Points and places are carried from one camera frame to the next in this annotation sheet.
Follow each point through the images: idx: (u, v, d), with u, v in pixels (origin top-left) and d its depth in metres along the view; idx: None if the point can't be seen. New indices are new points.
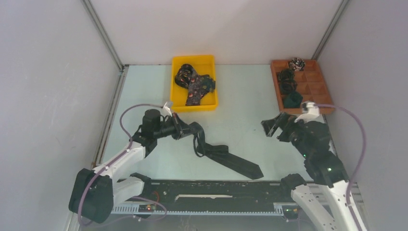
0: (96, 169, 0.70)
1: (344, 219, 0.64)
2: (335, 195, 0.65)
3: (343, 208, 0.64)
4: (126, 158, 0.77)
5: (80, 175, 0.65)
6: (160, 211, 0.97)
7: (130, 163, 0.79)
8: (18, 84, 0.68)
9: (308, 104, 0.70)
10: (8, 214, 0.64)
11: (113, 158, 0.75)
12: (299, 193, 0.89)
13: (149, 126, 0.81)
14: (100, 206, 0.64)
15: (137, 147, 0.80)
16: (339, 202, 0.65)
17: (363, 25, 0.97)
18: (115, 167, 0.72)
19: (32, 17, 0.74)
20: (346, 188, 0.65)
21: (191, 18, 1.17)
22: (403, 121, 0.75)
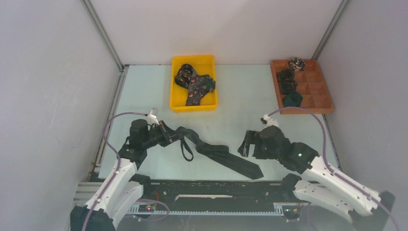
0: (89, 203, 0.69)
1: (339, 187, 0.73)
2: (318, 173, 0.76)
3: (332, 180, 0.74)
4: (117, 180, 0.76)
5: (75, 211, 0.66)
6: (161, 211, 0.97)
7: (122, 183, 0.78)
8: (17, 84, 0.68)
9: (264, 116, 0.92)
10: (8, 214, 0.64)
11: (104, 184, 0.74)
12: (300, 188, 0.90)
13: (137, 137, 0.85)
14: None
15: (126, 165, 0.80)
16: (326, 176, 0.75)
17: (363, 25, 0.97)
18: (108, 196, 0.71)
19: (32, 17, 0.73)
20: (321, 161, 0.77)
21: (191, 18, 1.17)
22: (402, 122, 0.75)
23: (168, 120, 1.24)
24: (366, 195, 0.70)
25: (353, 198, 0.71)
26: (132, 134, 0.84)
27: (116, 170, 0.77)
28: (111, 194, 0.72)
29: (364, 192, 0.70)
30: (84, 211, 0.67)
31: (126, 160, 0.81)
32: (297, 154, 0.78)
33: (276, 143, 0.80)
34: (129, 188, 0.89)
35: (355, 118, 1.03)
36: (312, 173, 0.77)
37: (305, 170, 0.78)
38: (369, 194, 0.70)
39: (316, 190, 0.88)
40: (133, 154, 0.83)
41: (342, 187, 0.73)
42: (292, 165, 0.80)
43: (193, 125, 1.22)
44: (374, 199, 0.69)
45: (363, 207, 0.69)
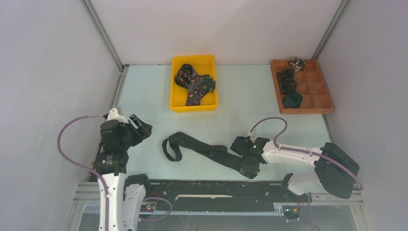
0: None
1: (288, 156, 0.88)
2: (269, 153, 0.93)
3: (280, 153, 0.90)
4: (114, 203, 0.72)
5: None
6: (160, 211, 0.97)
7: (121, 199, 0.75)
8: (17, 84, 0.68)
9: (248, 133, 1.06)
10: (8, 214, 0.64)
11: (105, 212, 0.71)
12: (291, 181, 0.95)
13: (113, 140, 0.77)
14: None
15: (114, 183, 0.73)
16: (275, 152, 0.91)
17: (363, 25, 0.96)
18: (114, 224, 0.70)
19: (32, 17, 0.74)
20: (271, 144, 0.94)
21: (191, 18, 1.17)
22: (403, 121, 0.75)
23: (168, 120, 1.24)
24: (308, 153, 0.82)
25: (301, 160, 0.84)
26: (105, 137, 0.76)
27: (107, 194, 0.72)
28: (116, 220, 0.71)
29: (306, 151, 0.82)
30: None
31: (109, 174, 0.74)
32: (252, 147, 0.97)
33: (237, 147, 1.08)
34: (133, 192, 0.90)
35: (355, 118, 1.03)
36: (267, 156, 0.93)
37: (263, 158, 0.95)
38: (309, 150, 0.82)
39: (301, 178, 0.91)
40: (112, 161, 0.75)
41: (289, 155, 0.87)
42: (255, 160, 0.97)
43: (192, 125, 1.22)
44: (314, 153, 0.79)
45: (309, 164, 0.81)
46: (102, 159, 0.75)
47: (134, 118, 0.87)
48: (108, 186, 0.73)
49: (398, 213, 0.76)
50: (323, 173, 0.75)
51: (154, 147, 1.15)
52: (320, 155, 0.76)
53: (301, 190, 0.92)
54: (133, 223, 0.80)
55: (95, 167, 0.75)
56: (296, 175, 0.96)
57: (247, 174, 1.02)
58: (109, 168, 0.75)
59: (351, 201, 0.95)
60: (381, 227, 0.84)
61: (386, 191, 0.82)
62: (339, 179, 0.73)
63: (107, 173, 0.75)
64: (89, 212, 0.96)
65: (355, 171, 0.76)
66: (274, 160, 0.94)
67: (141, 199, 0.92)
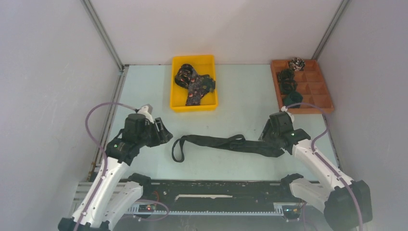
0: (75, 214, 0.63)
1: (315, 166, 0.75)
2: (300, 149, 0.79)
3: (310, 158, 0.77)
4: (104, 186, 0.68)
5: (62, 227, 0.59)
6: (161, 211, 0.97)
7: (113, 188, 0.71)
8: (18, 84, 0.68)
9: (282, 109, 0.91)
10: (8, 215, 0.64)
11: (92, 191, 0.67)
12: (295, 185, 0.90)
13: (132, 130, 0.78)
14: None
15: (114, 168, 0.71)
16: (306, 154, 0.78)
17: (363, 25, 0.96)
18: (95, 207, 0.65)
19: (32, 16, 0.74)
20: (308, 142, 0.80)
21: (191, 18, 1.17)
22: (403, 122, 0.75)
23: (168, 120, 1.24)
24: (336, 175, 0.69)
25: (324, 176, 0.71)
26: (128, 124, 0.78)
27: (102, 175, 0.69)
28: (98, 205, 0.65)
29: (335, 173, 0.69)
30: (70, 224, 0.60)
31: (113, 159, 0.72)
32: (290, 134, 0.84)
33: (277, 123, 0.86)
34: (129, 189, 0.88)
35: (355, 119, 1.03)
36: (296, 151, 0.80)
37: (291, 148, 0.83)
38: (339, 174, 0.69)
39: (306, 185, 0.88)
40: (122, 148, 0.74)
41: (317, 166, 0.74)
42: (283, 146, 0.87)
43: (193, 125, 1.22)
44: (342, 180, 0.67)
45: (329, 186, 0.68)
46: (115, 143, 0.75)
47: (158, 120, 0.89)
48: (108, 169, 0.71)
49: (398, 213, 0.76)
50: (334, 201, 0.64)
51: (154, 147, 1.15)
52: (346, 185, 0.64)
53: (299, 194, 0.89)
54: (114, 218, 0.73)
55: (106, 148, 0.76)
56: (308, 182, 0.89)
57: (274, 153, 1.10)
58: (116, 154, 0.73)
59: None
60: (382, 227, 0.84)
61: (386, 192, 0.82)
62: (347, 217, 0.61)
63: (112, 157, 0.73)
64: None
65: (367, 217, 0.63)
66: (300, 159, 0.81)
67: (136, 198, 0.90)
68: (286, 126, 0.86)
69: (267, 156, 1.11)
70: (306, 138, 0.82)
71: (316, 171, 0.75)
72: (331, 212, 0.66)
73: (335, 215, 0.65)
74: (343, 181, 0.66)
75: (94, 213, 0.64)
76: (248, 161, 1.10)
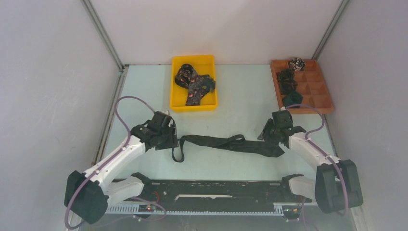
0: (88, 172, 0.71)
1: (306, 150, 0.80)
2: (294, 138, 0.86)
3: (302, 145, 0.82)
4: (121, 156, 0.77)
5: (72, 178, 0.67)
6: (160, 211, 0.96)
7: (124, 162, 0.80)
8: (17, 84, 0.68)
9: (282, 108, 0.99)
10: (8, 215, 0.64)
11: (108, 157, 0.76)
12: (291, 180, 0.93)
13: (158, 121, 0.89)
14: (91, 214, 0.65)
15: (134, 144, 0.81)
16: (299, 142, 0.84)
17: (363, 25, 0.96)
18: (107, 170, 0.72)
19: (32, 16, 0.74)
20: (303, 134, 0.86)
21: (191, 18, 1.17)
22: (403, 122, 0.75)
23: None
24: (324, 155, 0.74)
25: (314, 158, 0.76)
26: (157, 117, 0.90)
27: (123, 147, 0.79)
28: (110, 169, 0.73)
29: (323, 153, 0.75)
30: (80, 178, 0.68)
31: (136, 139, 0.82)
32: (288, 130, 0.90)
33: (278, 120, 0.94)
34: (132, 181, 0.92)
35: (354, 119, 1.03)
36: (292, 141, 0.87)
37: (288, 141, 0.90)
38: (327, 154, 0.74)
39: (300, 179, 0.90)
40: (146, 133, 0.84)
41: (307, 149, 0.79)
42: (281, 140, 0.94)
43: (193, 125, 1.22)
44: (329, 159, 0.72)
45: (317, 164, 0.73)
46: (142, 127, 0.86)
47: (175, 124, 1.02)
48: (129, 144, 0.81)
49: (398, 213, 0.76)
50: (320, 177, 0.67)
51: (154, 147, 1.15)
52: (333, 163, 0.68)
53: (297, 190, 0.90)
54: (113, 196, 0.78)
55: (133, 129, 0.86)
56: (305, 178, 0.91)
57: (274, 153, 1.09)
58: (139, 135, 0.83)
59: None
60: (382, 227, 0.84)
61: (387, 192, 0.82)
62: (330, 193, 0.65)
63: (135, 137, 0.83)
64: None
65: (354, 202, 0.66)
66: (296, 148, 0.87)
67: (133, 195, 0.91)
68: (286, 122, 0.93)
69: (267, 156, 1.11)
70: (301, 131, 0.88)
71: (308, 156, 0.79)
72: (317, 190, 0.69)
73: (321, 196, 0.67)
74: (330, 159, 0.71)
75: (105, 175, 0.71)
76: (248, 161, 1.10)
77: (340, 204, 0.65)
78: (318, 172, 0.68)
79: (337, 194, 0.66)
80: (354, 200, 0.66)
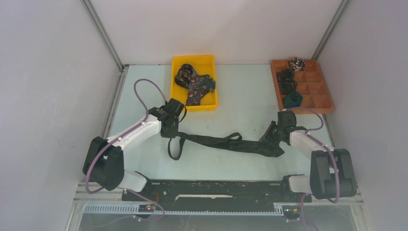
0: (110, 137, 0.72)
1: (306, 144, 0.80)
2: (294, 133, 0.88)
3: (301, 137, 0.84)
4: (140, 129, 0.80)
5: (95, 143, 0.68)
6: (159, 211, 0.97)
7: (142, 136, 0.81)
8: (18, 84, 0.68)
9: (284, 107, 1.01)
10: (8, 215, 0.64)
11: (128, 128, 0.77)
12: (291, 179, 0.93)
13: (173, 107, 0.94)
14: (109, 180, 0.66)
15: (153, 121, 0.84)
16: (299, 135, 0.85)
17: (363, 25, 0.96)
18: (129, 138, 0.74)
19: (33, 17, 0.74)
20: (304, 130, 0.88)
21: (191, 18, 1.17)
22: (403, 122, 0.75)
23: None
24: (320, 144, 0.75)
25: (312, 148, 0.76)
26: (172, 102, 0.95)
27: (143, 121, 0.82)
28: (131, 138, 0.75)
29: (319, 143, 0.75)
30: (103, 143, 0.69)
31: (154, 117, 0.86)
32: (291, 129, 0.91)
33: (281, 119, 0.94)
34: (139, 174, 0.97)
35: (354, 118, 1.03)
36: (293, 136, 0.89)
37: (289, 138, 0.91)
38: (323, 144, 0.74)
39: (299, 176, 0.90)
40: (162, 113, 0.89)
41: (307, 142, 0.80)
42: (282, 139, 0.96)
43: (193, 125, 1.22)
44: (325, 146, 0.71)
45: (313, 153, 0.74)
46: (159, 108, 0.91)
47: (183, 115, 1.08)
48: (147, 120, 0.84)
49: (398, 213, 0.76)
50: (314, 163, 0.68)
51: (154, 147, 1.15)
52: (328, 150, 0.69)
53: (296, 188, 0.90)
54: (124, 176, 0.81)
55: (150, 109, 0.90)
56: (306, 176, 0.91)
57: (274, 153, 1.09)
58: (157, 115, 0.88)
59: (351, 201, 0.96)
60: (382, 227, 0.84)
61: (386, 192, 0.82)
62: (324, 178, 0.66)
63: (153, 115, 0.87)
64: (89, 212, 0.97)
65: (348, 192, 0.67)
66: (296, 145, 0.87)
67: (133, 191, 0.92)
68: (289, 122, 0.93)
69: (267, 156, 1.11)
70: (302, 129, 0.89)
71: (307, 149, 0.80)
72: (312, 177, 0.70)
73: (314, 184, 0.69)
74: (325, 147, 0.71)
75: (126, 142, 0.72)
76: (248, 161, 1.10)
77: (334, 190, 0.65)
78: (312, 158, 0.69)
79: (331, 182, 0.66)
80: (347, 188, 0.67)
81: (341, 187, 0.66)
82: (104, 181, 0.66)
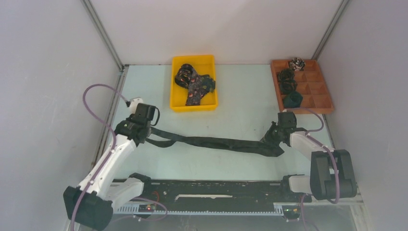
0: (82, 184, 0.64)
1: (306, 145, 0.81)
2: (295, 134, 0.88)
3: (302, 138, 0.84)
4: (113, 159, 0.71)
5: (68, 193, 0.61)
6: (161, 211, 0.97)
7: (118, 164, 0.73)
8: (18, 85, 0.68)
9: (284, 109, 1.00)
10: (8, 215, 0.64)
11: (99, 164, 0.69)
12: (292, 178, 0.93)
13: (143, 114, 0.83)
14: (98, 223, 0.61)
15: (123, 143, 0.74)
16: (300, 136, 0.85)
17: (363, 25, 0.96)
18: (102, 177, 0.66)
19: (32, 16, 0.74)
20: (303, 132, 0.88)
21: (191, 18, 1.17)
22: (403, 122, 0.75)
23: (168, 120, 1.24)
24: (320, 145, 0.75)
25: (312, 148, 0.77)
26: (140, 109, 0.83)
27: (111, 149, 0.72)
28: (105, 175, 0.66)
29: (319, 144, 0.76)
30: (76, 192, 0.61)
31: (123, 136, 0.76)
32: (292, 130, 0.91)
33: (282, 120, 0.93)
34: (131, 182, 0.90)
35: (355, 118, 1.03)
36: (293, 137, 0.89)
37: (289, 139, 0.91)
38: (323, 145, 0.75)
39: (299, 177, 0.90)
40: (132, 129, 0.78)
41: (307, 143, 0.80)
42: (282, 140, 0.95)
43: (193, 125, 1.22)
44: (325, 147, 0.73)
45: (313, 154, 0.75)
46: (124, 123, 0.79)
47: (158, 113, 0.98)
48: (117, 144, 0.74)
49: (398, 213, 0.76)
50: (314, 163, 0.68)
51: (154, 147, 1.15)
52: (328, 151, 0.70)
53: (296, 188, 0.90)
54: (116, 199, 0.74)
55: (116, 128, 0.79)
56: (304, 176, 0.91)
57: (273, 152, 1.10)
58: (126, 132, 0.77)
59: (351, 202, 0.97)
60: (382, 227, 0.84)
61: (386, 191, 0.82)
62: (324, 179, 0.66)
63: (122, 134, 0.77)
64: None
65: (348, 194, 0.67)
66: (296, 145, 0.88)
67: (133, 196, 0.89)
68: (289, 123, 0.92)
69: (267, 156, 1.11)
70: (302, 131, 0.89)
71: (307, 149, 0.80)
72: (312, 176, 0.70)
73: (314, 184, 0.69)
74: (326, 148, 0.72)
75: (101, 183, 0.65)
76: (248, 161, 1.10)
77: (334, 191, 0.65)
78: (312, 158, 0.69)
79: (331, 181, 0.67)
80: (347, 188, 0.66)
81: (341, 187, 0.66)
82: (93, 224, 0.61)
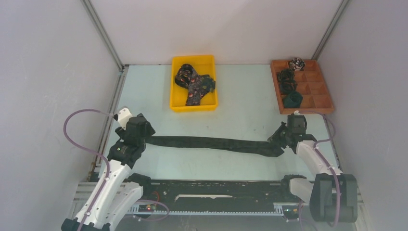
0: (79, 215, 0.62)
1: (312, 159, 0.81)
2: (303, 145, 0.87)
3: (309, 152, 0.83)
4: (109, 187, 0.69)
5: (66, 224, 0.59)
6: (162, 211, 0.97)
7: (116, 189, 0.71)
8: (18, 84, 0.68)
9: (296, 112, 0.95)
10: (8, 215, 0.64)
11: (95, 192, 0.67)
12: (292, 180, 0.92)
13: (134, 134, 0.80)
14: None
15: (117, 169, 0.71)
16: (307, 150, 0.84)
17: (363, 25, 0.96)
18: (98, 207, 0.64)
19: (32, 17, 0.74)
20: (312, 142, 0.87)
21: (191, 18, 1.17)
22: (403, 122, 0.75)
23: (168, 120, 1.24)
24: (327, 165, 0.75)
25: (317, 166, 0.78)
26: (130, 130, 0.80)
27: (107, 177, 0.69)
28: (101, 204, 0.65)
29: (326, 164, 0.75)
30: (75, 224, 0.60)
31: (116, 160, 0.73)
32: (299, 136, 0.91)
33: (292, 124, 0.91)
34: (129, 189, 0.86)
35: (355, 118, 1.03)
36: (300, 146, 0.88)
37: (296, 146, 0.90)
38: (330, 165, 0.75)
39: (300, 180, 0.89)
40: (125, 153, 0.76)
41: (313, 158, 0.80)
42: (289, 144, 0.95)
43: (193, 125, 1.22)
44: (331, 169, 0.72)
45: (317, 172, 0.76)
46: (118, 147, 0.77)
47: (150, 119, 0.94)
48: (111, 171, 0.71)
49: (398, 213, 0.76)
50: (317, 186, 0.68)
51: (153, 147, 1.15)
52: (333, 174, 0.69)
53: (295, 190, 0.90)
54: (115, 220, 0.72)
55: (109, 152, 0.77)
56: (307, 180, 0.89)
57: (274, 153, 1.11)
58: (120, 157, 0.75)
59: None
60: (382, 227, 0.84)
61: (386, 192, 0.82)
62: (324, 202, 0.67)
63: (116, 159, 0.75)
64: None
65: (347, 219, 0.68)
66: (302, 154, 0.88)
67: (135, 199, 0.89)
68: (299, 128, 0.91)
69: (267, 156, 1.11)
70: (312, 139, 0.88)
71: (312, 163, 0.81)
72: (312, 197, 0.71)
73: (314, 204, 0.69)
74: (332, 171, 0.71)
75: (98, 213, 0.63)
76: (248, 161, 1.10)
77: (333, 214, 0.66)
78: (316, 179, 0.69)
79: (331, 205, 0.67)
80: (347, 215, 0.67)
81: (341, 212, 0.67)
82: None
